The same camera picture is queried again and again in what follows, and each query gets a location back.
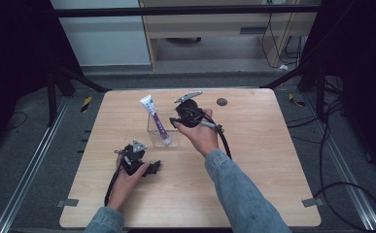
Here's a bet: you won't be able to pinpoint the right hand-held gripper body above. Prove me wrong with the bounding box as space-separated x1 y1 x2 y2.
173 90 206 128

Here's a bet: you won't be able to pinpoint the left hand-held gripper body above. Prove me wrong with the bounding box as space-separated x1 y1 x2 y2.
114 139 149 178

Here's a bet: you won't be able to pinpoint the clear plastic square container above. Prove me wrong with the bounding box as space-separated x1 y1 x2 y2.
147 109 182 149

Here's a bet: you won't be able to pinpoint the white and purple toothpaste tube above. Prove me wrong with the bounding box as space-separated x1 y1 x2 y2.
139 93 172 147

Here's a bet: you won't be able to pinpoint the person's right hand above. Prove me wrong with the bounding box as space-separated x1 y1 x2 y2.
175 108 220 159

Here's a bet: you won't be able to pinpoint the person's left hand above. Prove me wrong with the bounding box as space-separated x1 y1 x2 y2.
106 154 152 214

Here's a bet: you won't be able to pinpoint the yellow and black tape strip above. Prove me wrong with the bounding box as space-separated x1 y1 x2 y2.
288 92 306 108
80 95 93 115

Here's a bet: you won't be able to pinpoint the light wooden desk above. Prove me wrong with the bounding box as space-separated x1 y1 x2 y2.
138 0 324 71

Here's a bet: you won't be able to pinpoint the black metal stand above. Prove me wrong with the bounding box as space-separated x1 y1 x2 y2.
259 62 328 123
45 60 111 128

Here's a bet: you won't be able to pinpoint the white cabinet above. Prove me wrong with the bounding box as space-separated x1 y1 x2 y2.
51 0 152 68

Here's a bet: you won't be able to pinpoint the black curtain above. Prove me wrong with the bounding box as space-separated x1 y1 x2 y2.
299 0 376 181
0 0 86 158

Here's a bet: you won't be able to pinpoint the left hand-held gripper cable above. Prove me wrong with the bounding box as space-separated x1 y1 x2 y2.
103 166 122 208

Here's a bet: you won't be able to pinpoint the grey table bracket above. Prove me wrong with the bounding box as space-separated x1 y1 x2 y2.
300 196 325 209
55 197 80 209

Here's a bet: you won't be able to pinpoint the black horizontal frame bar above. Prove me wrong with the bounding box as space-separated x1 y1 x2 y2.
53 4 324 18

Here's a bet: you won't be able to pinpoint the black hanging desk cables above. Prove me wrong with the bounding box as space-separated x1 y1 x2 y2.
260 12 304 70

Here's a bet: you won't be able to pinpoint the aluminium floor rail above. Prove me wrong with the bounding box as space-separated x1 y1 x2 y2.
0 96 71 233
301 92 376 233

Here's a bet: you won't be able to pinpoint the thin black floor cable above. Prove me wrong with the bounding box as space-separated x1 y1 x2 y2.
0 111 29 132

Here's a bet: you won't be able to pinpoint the thick black floor cable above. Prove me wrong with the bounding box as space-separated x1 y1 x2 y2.
311 96 376 233

